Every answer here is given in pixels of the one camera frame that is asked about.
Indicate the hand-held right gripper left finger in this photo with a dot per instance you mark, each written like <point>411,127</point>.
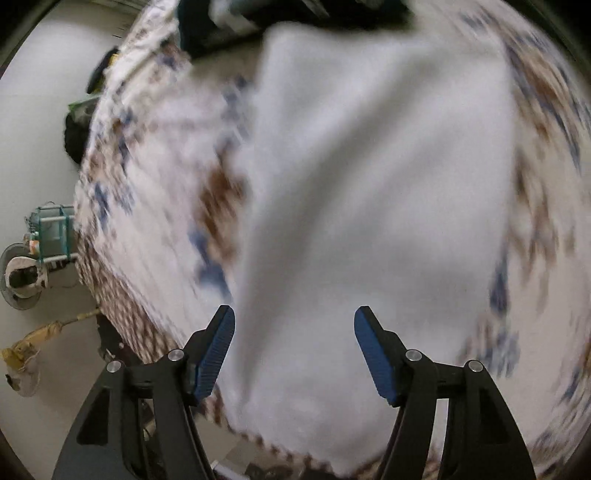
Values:
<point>213,355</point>

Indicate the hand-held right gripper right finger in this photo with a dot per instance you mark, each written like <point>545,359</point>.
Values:
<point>376,353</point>

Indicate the white cloth garment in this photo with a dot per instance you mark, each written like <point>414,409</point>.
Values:
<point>369,207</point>

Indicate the patterned bed blanket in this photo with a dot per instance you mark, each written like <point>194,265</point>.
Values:
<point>152,194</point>

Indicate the yellow mop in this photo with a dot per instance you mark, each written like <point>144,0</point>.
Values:
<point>27,350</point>

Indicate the round grey bin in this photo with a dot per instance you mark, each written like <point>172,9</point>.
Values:
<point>23,277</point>

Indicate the green box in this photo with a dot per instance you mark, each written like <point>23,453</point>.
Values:
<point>81,105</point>

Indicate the black bag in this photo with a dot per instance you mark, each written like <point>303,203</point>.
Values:
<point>74,138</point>

